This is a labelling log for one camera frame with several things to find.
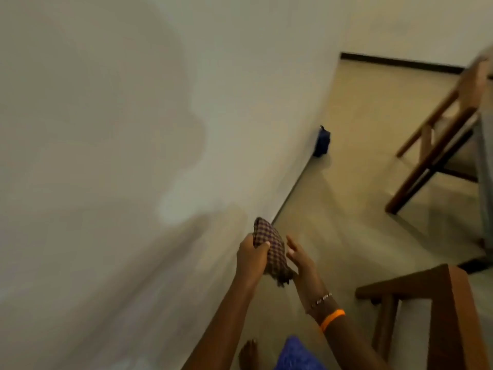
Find person's right hand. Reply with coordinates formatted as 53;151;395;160
286;234;330;311

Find person's left hand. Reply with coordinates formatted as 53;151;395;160
235;233;271;289

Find checkered cleaning cloth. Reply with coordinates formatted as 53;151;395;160
252;216;299;288

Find person's right forearm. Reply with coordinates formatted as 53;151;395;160
308;300;390;370

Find person's left forearm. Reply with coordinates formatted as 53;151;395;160
183;281;262;370

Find person's left foot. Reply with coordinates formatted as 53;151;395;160
238;339;261;370

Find orange wristband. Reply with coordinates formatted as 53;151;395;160
319;309;346;332

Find blue patterned dress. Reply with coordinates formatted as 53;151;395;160
274;335;326;370

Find dark blue bag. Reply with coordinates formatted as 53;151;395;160
312;125;331;158

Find beige wooden armchair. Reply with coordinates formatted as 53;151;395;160
385;44;493;215
355;264;493;370

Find thin beaded bracelet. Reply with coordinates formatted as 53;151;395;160
310;291;333;309

